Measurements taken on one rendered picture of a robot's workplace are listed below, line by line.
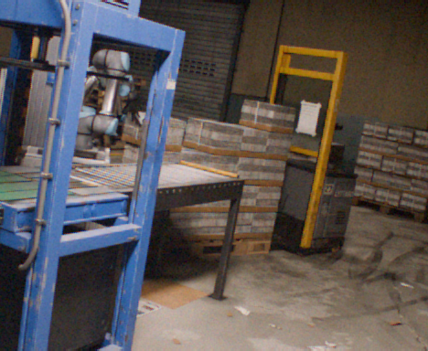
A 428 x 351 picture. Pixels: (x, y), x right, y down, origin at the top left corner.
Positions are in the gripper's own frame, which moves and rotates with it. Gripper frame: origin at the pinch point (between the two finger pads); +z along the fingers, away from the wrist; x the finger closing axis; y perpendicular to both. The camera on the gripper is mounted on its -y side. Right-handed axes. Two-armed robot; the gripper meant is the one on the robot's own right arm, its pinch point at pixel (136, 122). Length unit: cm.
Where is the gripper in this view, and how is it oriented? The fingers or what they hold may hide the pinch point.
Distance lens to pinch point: 461.5
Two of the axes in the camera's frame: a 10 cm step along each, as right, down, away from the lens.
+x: -6.6, -2.2, 7.2
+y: 7.2, -4.5, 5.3
